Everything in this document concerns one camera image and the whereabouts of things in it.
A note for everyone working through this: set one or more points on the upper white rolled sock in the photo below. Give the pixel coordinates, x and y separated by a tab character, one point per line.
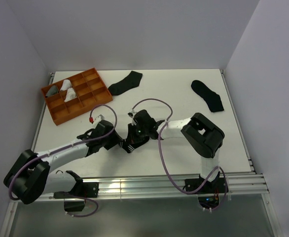
66	85

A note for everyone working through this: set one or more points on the lower white rolled sock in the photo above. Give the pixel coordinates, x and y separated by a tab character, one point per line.
71	94

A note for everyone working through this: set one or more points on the aluminium frame rail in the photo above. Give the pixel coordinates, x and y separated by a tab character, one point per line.
128	198

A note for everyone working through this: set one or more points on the grey rolled sock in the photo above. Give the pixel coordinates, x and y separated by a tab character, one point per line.
52	91

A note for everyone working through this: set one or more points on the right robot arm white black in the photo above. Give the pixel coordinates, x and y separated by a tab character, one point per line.
203	135

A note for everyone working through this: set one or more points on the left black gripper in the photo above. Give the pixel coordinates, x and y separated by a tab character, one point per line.
115	138

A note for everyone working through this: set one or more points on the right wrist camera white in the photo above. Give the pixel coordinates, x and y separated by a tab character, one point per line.
132	114

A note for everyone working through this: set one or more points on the black sock top right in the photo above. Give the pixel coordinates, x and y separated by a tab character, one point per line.
212	99

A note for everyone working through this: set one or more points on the black sock with white stripes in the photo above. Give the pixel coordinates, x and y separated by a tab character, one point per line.
129	146

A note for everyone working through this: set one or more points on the orange compartment tray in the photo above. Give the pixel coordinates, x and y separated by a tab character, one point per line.
90	90

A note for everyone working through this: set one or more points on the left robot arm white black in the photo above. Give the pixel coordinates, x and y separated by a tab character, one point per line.
28	176

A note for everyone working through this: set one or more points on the white rolled sock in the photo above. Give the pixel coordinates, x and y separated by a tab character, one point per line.
66	85
71	94

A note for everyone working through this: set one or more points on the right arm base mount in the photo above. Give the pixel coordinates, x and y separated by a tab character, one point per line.
218	186

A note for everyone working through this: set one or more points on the black sock top centre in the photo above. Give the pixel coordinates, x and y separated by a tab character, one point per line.
129	82

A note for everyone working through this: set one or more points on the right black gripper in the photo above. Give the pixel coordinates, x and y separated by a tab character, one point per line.
131	128

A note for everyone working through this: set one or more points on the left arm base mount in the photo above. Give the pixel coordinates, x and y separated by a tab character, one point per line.
85	192

